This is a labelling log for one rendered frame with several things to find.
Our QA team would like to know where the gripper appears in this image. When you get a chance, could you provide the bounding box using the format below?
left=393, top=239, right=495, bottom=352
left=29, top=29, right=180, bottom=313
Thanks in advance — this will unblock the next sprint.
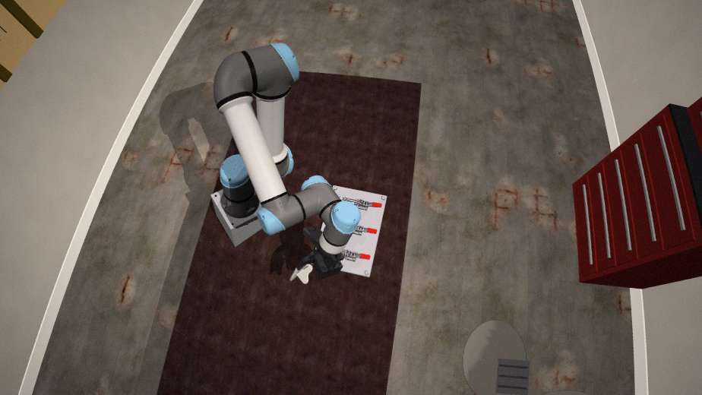
left=290, top=243, right=344, bottom=284

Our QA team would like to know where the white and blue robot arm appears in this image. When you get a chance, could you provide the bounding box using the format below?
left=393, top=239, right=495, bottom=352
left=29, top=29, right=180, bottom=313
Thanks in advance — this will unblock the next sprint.
left=213, top=43, right=361, bottom=254

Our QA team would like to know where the toggle clamp with red handle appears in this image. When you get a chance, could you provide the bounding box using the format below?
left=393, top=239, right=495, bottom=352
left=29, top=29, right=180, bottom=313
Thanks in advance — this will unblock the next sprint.
left=353, top=225, right=377, bottom=235
left=342, top=250, right=370, bottom=261
left=344, top=197, right=382, bottom=210

